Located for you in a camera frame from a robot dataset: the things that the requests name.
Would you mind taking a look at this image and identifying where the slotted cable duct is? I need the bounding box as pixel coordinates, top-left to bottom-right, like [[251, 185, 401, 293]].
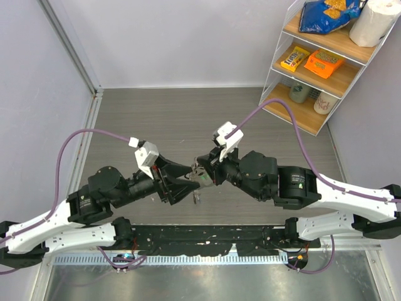
[[53, 252, 288, 266]]

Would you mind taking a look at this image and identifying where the white paper towel roll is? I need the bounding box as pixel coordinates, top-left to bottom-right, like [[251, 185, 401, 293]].
[[349, 0, 400, 47]]

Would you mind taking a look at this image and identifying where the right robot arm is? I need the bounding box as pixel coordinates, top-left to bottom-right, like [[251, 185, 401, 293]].
[[196, 147, 400, 247]]

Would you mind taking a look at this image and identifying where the blue chips bag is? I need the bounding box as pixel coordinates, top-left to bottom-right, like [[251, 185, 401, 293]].
[[298, 0, 363, 34]]

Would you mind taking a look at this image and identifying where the white wire shelf rack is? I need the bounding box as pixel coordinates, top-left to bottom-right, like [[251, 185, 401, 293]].
[[260, 1, 392, 136]]

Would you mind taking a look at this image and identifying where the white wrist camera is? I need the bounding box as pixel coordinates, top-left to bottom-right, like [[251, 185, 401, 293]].
[[214, 121, 244, 162], [135, 140, 159, 179]]

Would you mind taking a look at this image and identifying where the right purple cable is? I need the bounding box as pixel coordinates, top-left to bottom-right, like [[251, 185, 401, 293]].
[[225, 97, 401, 273]]

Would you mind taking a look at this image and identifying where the purple cable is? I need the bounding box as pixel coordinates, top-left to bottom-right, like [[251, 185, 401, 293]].
[[225, 97, 401, 273], [0, 128, 140, 277]]

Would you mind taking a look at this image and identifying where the orange candy bag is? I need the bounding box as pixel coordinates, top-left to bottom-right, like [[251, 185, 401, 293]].
[[305, 49, 345, 79]]

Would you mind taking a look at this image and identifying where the green grey mug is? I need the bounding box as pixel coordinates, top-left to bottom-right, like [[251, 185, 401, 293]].
[[289, 80, 311, 103]]

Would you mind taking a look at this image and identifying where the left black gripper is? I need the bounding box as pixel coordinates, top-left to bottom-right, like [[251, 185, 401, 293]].
[[113, 154, 202, 208]]

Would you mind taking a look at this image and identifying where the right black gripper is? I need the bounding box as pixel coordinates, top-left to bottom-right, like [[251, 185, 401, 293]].
[[197, 142, 266, 202]]

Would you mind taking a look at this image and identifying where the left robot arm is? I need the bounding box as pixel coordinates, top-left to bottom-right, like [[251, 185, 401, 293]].
[[1, 157, 206, 273]]

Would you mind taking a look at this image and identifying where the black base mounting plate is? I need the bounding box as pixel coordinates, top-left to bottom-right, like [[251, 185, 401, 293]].
[[130, 225, 321, 257]]

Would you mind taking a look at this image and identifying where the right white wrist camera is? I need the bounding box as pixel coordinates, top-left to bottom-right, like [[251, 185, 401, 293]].
[[214, 121, 244, 162]]

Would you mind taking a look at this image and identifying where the white printed cup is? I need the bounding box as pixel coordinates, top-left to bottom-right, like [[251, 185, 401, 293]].
[[313, 92, 338, 115]]

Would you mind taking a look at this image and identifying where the yellow candy bag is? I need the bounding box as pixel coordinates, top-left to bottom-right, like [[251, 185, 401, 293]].
[[280, 46, 310, 72]]

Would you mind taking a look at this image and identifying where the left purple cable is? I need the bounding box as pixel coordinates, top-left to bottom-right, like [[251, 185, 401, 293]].
[[0, 128, 140, 277]]

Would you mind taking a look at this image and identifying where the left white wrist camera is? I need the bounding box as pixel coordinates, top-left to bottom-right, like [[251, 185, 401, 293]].
[[135, 140, 159, 179]]

